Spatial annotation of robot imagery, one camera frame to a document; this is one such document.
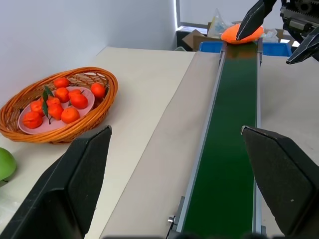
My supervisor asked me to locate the pink plate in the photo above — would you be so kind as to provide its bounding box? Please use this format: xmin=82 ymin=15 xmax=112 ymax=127
xmin=17 ymin=86 xmax=96 ymax=135

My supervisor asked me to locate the green apple toy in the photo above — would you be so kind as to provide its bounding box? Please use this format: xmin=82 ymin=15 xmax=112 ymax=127
xmin=0 ymin=147 xmax=17 ymax=188

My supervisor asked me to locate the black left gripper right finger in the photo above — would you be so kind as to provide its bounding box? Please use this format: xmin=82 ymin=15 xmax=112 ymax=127
xmin=240 ymin=125 xmax=319 ymax=237

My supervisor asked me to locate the brown wicker basket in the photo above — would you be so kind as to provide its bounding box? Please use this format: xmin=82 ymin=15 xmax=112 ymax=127
xmin=0 ymin=66 xmax=119 ymax=144

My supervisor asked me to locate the green leaf sprig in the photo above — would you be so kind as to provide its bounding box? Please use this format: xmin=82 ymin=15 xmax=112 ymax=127
xmin=41 ymin=85 xmax=55 ymax=125

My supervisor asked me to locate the blue plastic bin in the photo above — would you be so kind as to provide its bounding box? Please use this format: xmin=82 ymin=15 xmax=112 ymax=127
xmin=199 ymin=41 xmax=293 ymax=57

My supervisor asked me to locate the cardboard box with plastic wrap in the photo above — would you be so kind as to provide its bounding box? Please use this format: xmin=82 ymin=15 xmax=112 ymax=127
xmin=263 ymin=28 xmax=295 ymax=43

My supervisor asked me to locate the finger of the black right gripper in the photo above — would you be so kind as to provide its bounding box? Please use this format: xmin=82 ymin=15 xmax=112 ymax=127
xmin=286 ymin=25 xmax=319 ymax=66
xmin=235 ymin=0 xmax=278 ymax=41

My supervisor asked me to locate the brown cardboard box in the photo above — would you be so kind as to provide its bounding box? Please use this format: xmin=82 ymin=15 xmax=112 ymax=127
xmin=181 ymin=29 xmax=213 ymax=51

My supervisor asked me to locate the green conveyor belt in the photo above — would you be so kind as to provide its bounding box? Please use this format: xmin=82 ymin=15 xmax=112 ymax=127
xmin=168 ymin=41 xmax=268 ymax=239

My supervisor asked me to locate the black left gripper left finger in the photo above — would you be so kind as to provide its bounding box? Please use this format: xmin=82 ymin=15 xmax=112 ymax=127
xmin=0 ymin=125 xmax=113 ymax=239

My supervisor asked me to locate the clear plastic bag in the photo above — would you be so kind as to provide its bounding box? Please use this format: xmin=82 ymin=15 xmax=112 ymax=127
xmin=207 ymin=8 xmax=235 ymax=39

